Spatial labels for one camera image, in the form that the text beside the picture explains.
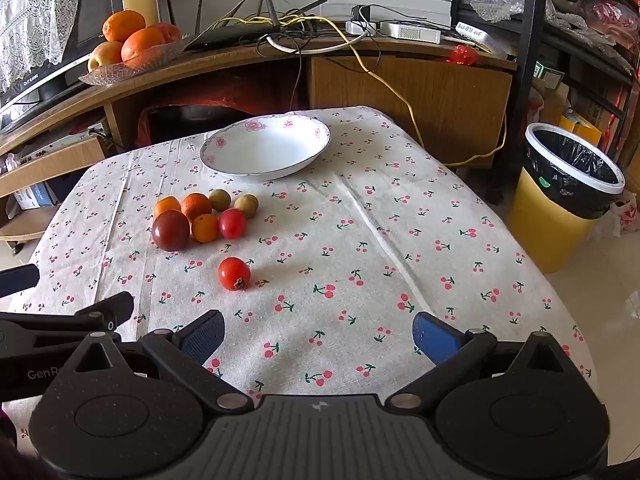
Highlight bubble wrap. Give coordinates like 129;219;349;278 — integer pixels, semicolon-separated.
459;0;526;23

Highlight black trash bag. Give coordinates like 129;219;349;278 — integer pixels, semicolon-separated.
527;128;623;219

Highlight silver set-top box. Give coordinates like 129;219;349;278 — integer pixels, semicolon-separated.
0;124;108;162

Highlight red packages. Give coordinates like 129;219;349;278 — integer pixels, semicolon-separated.
585;0;640;47

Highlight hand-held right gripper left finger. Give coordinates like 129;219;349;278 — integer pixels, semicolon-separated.
62;310;253;415

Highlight white modem box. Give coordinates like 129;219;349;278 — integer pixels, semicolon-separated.
452;22;516;57

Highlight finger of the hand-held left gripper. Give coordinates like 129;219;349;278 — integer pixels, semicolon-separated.
0;264;40;298
0;291;136;351

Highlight red cherry tomato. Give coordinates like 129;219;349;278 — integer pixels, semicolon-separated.
218;208;248;240
218;257;252;291

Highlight black router with antennas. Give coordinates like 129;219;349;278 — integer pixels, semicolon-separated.
165;0;328;53

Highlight wooden TV cabinet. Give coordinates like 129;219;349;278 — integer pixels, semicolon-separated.
0;35;518;256

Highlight white floral plate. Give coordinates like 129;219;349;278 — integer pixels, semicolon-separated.
200;114;332;181

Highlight white lace cloth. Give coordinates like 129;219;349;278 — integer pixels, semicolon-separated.
0;0;86;93

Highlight yellow-red apple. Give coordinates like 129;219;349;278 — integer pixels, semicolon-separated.
87;41;125;72

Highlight yellow cable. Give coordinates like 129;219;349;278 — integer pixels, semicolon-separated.
210;12;508;168

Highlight red apple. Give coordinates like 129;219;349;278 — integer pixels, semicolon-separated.
152;22;183;45

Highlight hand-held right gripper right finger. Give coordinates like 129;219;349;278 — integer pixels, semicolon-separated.
387;311;583;413

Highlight white cable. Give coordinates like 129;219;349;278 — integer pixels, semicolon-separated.
265;34;357;57

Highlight dark red plum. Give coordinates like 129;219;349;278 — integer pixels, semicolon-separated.
151;210;192;251

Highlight blue and white box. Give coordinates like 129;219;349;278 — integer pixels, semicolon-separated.
12;182;58;211

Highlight small red bag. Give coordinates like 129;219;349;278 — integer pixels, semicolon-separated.
446;45;478;66

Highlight green and white box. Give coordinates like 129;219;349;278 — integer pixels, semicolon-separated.
532;62;566;92

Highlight large orange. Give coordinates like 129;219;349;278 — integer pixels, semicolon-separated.
102;10;147;43
121;27;166;68

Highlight yellow box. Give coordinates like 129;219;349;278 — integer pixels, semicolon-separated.
557;112;603;147

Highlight white power strip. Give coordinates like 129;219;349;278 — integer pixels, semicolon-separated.
345;20;443;44

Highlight white plastic bag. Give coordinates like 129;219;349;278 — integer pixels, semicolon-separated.
610;194;640;237

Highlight glass fruit dish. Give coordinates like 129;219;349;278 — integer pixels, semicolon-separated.
79;37;188;86

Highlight black television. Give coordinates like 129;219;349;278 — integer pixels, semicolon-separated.
0;0;126;133

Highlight black cable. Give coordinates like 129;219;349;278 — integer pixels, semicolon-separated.
257;32;307;111

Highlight black metal shelf rack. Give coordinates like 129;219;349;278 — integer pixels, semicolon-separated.
455;0;640;203

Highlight yellow trash bin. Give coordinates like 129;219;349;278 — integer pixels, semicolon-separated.
506;122;626;275

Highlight cherry print tablecloth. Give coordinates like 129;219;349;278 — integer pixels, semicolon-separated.
10;106;598;441

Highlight large red plastic bag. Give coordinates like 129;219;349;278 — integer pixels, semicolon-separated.
137;75;301;147

